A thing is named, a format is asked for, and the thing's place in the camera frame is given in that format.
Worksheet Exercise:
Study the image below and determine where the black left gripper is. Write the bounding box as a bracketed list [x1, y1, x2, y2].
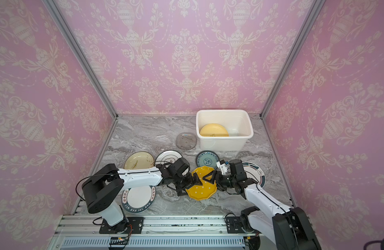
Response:
[173, 171, 205, 197]

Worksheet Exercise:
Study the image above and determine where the yellow polka dot plate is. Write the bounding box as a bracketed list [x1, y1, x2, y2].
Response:
[186, 166, 217, 201]

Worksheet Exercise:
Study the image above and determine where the white plate green red rim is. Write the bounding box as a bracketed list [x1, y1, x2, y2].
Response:
[242, 161, 266, 187]

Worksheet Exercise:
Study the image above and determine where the pale yellow bear plate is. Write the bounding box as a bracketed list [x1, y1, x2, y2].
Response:
[199, 124, 229, 137]

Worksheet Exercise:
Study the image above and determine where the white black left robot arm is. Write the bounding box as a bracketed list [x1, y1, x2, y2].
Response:
[81, 157, 203, 233]

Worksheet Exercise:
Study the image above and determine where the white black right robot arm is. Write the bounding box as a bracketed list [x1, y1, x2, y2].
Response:
[202, 159, 322, 250]

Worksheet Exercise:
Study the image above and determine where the white plastic bin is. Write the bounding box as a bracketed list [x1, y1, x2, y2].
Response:
[196, 109, 254, 152]

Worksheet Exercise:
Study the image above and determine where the teal blue floral plate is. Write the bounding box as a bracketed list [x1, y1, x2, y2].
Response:
[196, 151, 220, 169]

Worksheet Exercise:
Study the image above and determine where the white plate with quatrefoil border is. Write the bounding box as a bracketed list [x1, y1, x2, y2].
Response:
[154, 150, 183, 167]

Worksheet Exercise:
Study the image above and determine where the clear glass plate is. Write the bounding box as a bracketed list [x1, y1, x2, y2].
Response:
[175, 132, 197, 150]

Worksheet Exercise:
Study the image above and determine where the beige plate with wheat sprig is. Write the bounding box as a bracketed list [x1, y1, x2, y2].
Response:
[123, 152, 154, 170]

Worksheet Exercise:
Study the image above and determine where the white plate teal lettered rim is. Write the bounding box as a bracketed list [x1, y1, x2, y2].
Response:
[121, 186, 156, 214]

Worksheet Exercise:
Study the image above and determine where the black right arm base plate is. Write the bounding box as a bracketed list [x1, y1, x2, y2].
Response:
[224, 215, 249, 234]

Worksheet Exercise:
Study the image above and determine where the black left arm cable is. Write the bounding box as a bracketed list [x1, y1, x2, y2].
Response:
[74, 173, 118, 202]

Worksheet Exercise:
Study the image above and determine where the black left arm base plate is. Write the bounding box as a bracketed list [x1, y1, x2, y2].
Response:
[99, 217, 144, 235]

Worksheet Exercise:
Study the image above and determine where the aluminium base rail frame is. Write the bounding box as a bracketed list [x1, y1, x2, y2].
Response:
[49, 215, 277, 250]

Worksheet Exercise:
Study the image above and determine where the aluminium right corner post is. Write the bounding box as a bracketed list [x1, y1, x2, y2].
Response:
[261, 0, 326, 120]

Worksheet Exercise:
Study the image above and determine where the aluminium corner post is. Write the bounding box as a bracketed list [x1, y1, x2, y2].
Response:
[42, 0, 118, 120]
[261, 0, 326, 120]

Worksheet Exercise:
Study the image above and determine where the aluminium left corner post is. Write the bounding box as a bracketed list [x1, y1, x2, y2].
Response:
[42, 0, 118, 120]

